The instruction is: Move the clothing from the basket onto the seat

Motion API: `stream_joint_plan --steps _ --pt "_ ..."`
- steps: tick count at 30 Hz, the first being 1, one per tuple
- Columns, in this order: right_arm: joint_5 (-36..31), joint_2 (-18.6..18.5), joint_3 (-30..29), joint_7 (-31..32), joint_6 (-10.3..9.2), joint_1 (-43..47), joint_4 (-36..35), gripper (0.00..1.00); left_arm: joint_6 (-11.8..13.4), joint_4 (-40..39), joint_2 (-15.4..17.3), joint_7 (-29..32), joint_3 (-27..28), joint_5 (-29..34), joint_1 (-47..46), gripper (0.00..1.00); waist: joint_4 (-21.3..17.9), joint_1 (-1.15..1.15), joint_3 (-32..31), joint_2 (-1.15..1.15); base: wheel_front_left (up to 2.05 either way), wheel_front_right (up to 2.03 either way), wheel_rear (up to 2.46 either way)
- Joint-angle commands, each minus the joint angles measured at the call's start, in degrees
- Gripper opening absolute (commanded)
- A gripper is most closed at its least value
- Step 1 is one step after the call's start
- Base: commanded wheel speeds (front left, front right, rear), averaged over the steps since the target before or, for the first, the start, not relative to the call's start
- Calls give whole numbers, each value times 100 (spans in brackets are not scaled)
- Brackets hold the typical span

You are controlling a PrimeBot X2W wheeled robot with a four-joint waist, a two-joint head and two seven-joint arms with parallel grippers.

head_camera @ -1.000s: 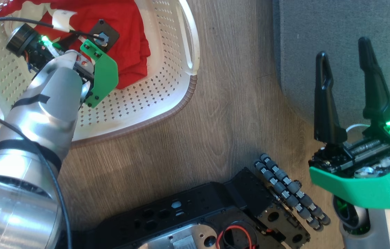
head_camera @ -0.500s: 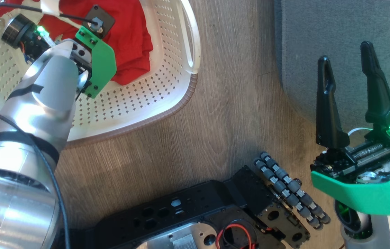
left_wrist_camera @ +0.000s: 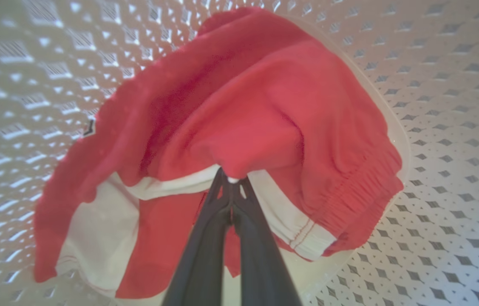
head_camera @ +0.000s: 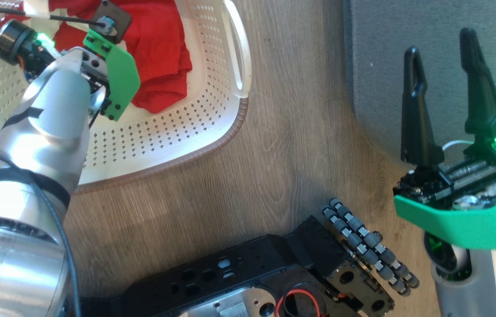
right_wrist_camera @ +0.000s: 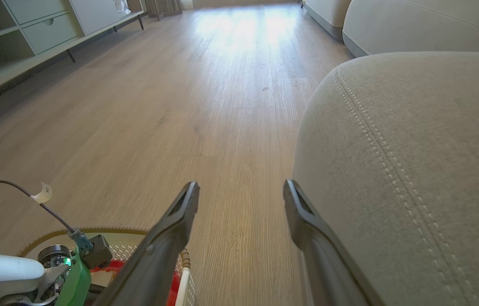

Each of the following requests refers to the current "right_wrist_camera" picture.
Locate grey fabric sofa seat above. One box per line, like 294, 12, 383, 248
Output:
292, 51, 479, 306

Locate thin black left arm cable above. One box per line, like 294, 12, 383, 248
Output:
0, 180, 77, 235

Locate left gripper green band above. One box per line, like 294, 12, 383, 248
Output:
0, 244, 92, 306

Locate beige curtain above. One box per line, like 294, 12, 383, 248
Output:
143, 0, 183, 21

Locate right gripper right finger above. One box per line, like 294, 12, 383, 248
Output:
283, 179, 385, 306

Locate red clothing with white trim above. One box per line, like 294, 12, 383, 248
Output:
90, 259, 181, 306

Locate grey fabric sofa section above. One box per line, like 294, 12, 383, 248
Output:
303, 0, 353, 41
342, 0, 479, 58

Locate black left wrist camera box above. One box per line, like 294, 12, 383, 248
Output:
81, 234, 113, 270

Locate white object on cabinet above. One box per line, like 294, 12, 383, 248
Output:
113, 0, 132, 16

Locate white tape tag on cable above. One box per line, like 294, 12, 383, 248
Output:
31, 181, 53, 204

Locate cream laundry basket brown rim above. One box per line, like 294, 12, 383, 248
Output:
18, 226, 198, 306

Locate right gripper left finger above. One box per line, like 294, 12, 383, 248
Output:
94, 181, 201, 306

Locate white sideboard cabinet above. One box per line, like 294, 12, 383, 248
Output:
0, 0, 146, 141

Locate teal left cable connector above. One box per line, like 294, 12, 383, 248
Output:
68, 229, 95, 255

